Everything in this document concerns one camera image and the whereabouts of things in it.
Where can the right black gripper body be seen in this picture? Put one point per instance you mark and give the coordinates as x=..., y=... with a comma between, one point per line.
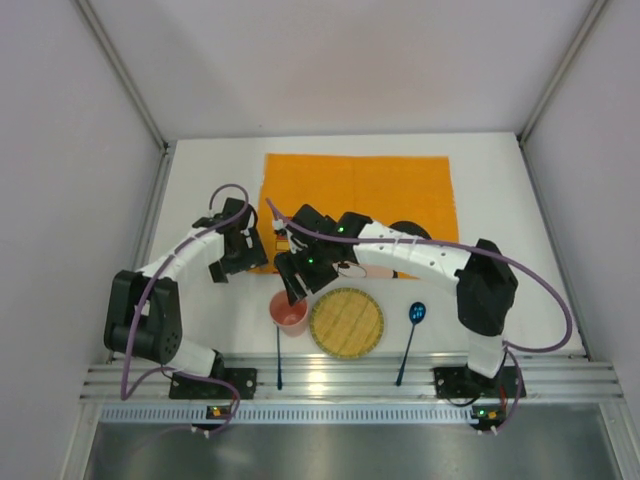
x=298, y=276

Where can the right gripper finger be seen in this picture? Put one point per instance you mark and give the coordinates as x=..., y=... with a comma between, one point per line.
x=296, y=291
x=287, y=272

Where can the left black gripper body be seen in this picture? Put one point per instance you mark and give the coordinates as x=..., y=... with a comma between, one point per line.
x=245, y=257

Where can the pink plastic cup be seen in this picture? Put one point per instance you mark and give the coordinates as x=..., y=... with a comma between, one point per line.
x=292, y=320

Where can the orange cartoon mouse placemat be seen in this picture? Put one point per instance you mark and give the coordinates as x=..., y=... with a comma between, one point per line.
x=388, y=189

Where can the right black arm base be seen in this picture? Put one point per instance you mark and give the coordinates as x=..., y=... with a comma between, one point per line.
x=459, y=382

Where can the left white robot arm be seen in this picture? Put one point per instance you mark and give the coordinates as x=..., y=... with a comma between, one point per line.
x=144, y=315

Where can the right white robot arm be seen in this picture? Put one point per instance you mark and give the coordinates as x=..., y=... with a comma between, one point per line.
x=478, y=277

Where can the round woven bamboo plate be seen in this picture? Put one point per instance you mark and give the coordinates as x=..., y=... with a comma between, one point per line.
x=347, y=323

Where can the blue metallic fork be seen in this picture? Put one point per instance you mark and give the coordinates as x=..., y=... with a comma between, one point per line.
x=280, y=382

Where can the blue metallic spoon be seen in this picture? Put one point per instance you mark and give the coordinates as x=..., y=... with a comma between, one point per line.
x=416, y=314

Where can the aluminium front rail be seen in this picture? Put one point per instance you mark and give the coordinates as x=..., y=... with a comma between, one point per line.
x=547, y=379

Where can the slotted grey cable duct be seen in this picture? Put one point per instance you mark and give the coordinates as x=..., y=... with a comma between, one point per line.
x=263, y=414

